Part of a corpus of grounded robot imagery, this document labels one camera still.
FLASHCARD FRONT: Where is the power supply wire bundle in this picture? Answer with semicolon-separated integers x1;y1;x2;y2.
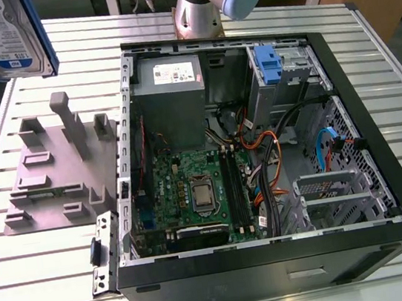
200;87;349;246

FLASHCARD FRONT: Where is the silver expansion slot bracket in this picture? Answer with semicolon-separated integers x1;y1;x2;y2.
80;209;128;300

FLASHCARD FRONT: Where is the black RAM slot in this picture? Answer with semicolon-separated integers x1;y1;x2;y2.
217;145;244;236

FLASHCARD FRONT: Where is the power wire with black plug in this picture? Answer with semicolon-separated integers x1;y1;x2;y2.
329;134;369;156

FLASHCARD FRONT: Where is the grey parts rack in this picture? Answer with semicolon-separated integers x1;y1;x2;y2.
0;83;132;239

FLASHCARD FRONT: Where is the black bracket latch knob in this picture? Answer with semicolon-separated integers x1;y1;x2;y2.
87;237;105;267

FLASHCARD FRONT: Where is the black case fan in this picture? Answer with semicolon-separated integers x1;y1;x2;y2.
122;104;156;202

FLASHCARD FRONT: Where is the black open PC case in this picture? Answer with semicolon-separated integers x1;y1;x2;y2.
83;4;402;301

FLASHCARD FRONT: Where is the silver CPU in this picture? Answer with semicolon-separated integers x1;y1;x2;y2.
192;183;215;207

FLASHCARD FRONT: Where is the green motherboard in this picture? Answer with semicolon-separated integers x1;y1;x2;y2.
122;141;271;260

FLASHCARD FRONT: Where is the blue data wire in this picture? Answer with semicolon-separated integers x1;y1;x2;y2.
312;124;352;174

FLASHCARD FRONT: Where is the grey power supply unit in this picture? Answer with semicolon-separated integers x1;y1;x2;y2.
124;50;214;160

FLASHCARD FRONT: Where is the black graphics card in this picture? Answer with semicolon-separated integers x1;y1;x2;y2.
165;221;234;254

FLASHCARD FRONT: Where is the green RAM stick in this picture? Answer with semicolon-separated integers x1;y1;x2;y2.
27;188;59;202

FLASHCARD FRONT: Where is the silver drive cage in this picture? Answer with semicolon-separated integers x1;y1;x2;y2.
237;34;336;132

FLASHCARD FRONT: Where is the blue drive latch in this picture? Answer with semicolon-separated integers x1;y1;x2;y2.
251;42;285;88

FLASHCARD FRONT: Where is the CPU socket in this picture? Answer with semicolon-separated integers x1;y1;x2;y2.
185;172;223;220

